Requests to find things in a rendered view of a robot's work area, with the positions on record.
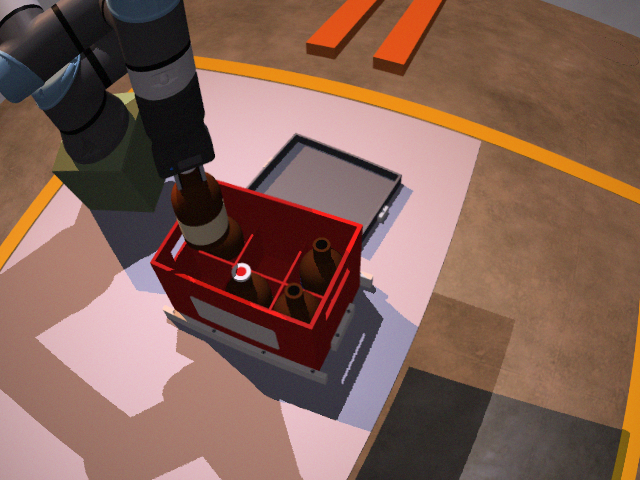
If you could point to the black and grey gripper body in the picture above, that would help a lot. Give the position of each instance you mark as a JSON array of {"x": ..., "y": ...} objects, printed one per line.
[{"x": 173, "y": 110}]

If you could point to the brown glass bottle with green label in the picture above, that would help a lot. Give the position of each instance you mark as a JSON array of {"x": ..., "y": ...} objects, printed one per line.
[{"x": 249, "y": 286}]

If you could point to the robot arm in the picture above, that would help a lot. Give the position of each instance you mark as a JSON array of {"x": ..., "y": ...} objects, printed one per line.
[{"x": 35, "y": 45}]

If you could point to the red crate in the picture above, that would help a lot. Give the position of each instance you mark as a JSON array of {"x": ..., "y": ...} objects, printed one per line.
[{"x": 277, "y": 230}]

